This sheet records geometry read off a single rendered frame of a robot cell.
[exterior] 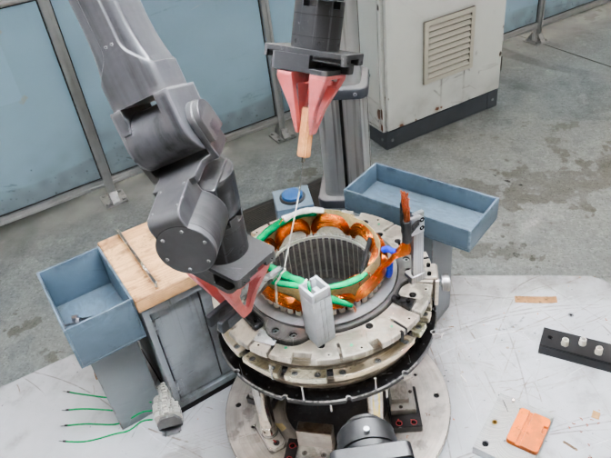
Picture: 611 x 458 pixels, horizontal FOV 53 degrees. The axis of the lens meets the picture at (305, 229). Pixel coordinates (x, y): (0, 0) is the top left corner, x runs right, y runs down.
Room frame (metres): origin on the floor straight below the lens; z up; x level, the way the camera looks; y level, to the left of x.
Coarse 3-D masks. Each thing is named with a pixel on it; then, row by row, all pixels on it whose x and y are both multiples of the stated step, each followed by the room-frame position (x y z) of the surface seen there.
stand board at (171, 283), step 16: (144, 224) 0.89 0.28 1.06; (112, 240) 0.86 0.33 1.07; (128, 240) 0.85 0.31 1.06; (144, 240) 0.85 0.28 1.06; (112, 256) 0.81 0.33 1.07; (128, 256) 0.81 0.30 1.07; (144, 256) 0.80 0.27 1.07; (128, 272) 0.77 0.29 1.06; (160, 272) 0.75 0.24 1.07; (176, 272) 0.75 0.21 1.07; (128, 288) 0.73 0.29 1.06; (144, 288) 0.72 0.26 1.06; (160, 288) 0.71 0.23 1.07; (176, 288) 0.72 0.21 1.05; (144, 304) 0.70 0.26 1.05
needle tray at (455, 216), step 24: (384, 168) 0.98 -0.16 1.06; (360, 192) 0.95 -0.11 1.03; (384, 192) 0.95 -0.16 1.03; (408, 192) 0.94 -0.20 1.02; (432, 192) 0.91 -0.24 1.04; (456, 192) 0.88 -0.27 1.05; (384, 216) 0.86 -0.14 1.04; (432, 216) 0.86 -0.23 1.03; (456, 216) 0.85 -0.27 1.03; (480, 216) 0.84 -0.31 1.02; (432, 240) 0.81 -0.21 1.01; (456, 240) 0.77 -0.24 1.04
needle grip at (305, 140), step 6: (306, 108) 0.66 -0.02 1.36; (306, 114) 0.66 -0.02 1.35; (306, 120) 0.66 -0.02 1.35; (300, 126) 0.66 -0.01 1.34; (306, 126) 0.66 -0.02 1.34; (300, 132) 0.66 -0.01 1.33; (306, 132) 0.65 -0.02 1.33; (300, 138) 0.65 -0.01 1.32; (306, 138) 0.65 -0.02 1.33; (300, 144) 0.65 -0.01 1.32; (306, 144) 0.65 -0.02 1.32; (300, 150) 0.65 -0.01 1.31; (306, 150) 0.65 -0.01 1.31; (300, 156) 0.65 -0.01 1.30; (306, 156) 0.65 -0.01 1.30
